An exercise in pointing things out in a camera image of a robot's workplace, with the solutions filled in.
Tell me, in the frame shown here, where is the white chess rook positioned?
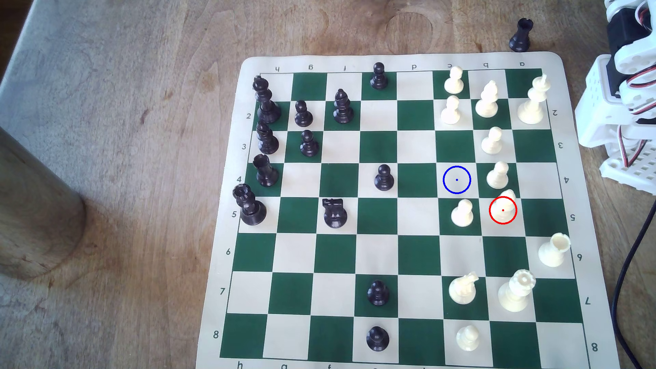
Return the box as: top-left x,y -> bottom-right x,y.
538,232 -> 572,268

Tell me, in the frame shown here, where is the black chess pawn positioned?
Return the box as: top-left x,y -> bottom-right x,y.
370,62 -> 388,90
366,326 -> 390,352
374,164 -> 395,192
294,100 -> 314,128
367,280 -> 390,307
300,129 -> 320,158

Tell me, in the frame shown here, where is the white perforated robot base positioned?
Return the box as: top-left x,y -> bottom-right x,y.
574,54 -> 656,195

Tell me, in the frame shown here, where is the white chess knight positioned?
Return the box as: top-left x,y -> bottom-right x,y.
449,272 -> 480,305

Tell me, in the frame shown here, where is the black chess rook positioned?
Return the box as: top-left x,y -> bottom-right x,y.
509,18 -> 534,53
253,154 -> 279,188

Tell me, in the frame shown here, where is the red black servo wire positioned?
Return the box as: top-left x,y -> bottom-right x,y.
621,63 -> 656,118
617,124 -> 650,170

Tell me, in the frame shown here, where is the black chess knight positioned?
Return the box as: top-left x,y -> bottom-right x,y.
322,198 -> 348,229

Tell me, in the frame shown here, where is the black chess king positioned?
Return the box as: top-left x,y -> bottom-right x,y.
252,75 -> 282,124

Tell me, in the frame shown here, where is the green white chess mat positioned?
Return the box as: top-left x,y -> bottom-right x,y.
195,51 -> 621,369

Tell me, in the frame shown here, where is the white chess king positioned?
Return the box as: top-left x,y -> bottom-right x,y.
517,74 -> 551,125

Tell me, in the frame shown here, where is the white chess pawn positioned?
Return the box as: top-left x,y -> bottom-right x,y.
440,95 -> 461,125
456,325 -> 480,352
451,199 -> 474,228
444,66 -> 465,94
486,161 -> 510,190
481,126 -> 504,155

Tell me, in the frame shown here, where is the black chess queen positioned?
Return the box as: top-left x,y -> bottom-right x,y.
232,183 -> 267,226

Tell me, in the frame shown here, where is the black chess bishop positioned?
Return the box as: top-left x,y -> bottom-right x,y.
255,122 -> 280,155
333,88 -> 354,125

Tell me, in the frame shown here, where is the white chess bishop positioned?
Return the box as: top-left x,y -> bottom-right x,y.
475,80 -> 500,119

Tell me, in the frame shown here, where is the black cable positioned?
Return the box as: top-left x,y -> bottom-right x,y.
611,197 -> 656,369

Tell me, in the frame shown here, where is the round wooden post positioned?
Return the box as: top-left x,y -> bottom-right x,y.
0,126 -> 87,281

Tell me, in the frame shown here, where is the white pawn moved piece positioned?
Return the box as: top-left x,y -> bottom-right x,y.
489,189 -> 517,224

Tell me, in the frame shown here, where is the white chess queen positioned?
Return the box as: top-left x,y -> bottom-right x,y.
497,269 -> 537,313

